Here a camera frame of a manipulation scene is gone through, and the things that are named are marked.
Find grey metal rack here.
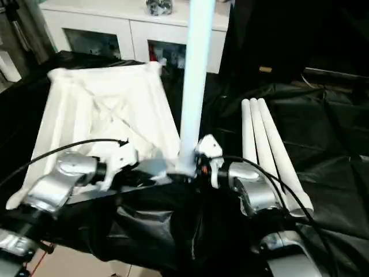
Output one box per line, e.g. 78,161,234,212
0,0,57,85

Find black backdrop cloth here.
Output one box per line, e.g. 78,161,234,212
220,0,369,88

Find white plastic table leg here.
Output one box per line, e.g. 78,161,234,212
241,98,262,164
257,98,314,219
176,0,216,178
249,98,281,180

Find white glass-door sideboard cabinet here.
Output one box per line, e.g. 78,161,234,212
39,0,232,76

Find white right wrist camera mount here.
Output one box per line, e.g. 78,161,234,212
194,133,224,189

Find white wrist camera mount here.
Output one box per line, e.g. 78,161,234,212
97,141,140,192
194,133,224,189

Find white plastic table top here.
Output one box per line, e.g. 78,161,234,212
5,62,182,211

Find red wire frame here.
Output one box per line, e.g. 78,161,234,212
28,241,56,277

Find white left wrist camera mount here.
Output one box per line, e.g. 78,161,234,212
97,141,140,192

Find black work mat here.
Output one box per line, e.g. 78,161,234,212
0,50,369,277

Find grey crumpled bag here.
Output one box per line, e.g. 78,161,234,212
145,0,174,16

